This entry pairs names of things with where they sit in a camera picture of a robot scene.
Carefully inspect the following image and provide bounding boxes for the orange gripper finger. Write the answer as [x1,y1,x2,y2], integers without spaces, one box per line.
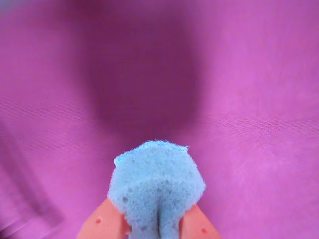
[177,204,223,239]
[76,198,132,239]

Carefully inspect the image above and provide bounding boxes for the small sponge cube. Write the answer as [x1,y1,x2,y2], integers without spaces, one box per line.
[107,139,207,239]

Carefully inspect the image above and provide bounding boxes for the folded fabric trousers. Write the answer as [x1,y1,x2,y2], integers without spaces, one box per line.
[0,0,319,239]

